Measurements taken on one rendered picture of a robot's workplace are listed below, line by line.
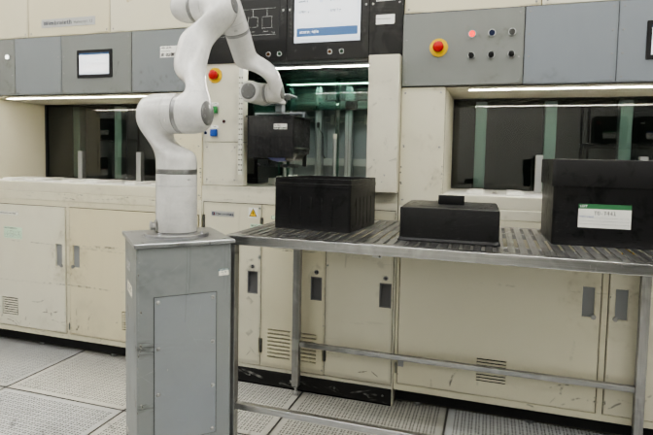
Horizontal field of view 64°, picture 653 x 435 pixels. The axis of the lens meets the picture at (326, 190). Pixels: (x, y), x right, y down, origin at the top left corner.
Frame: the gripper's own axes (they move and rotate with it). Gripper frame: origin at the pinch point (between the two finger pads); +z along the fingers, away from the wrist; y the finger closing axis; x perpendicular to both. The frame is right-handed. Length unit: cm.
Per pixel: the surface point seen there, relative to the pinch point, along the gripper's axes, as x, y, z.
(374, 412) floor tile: -125, 49, -17
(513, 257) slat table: -50, 96, -72
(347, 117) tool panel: -2, 10, 74
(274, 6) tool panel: 37.7, 0.9, -10.0
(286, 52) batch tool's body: 18.4, 6.4, -9.8
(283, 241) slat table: -50, 32, -72
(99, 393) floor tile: -125, -62, -40
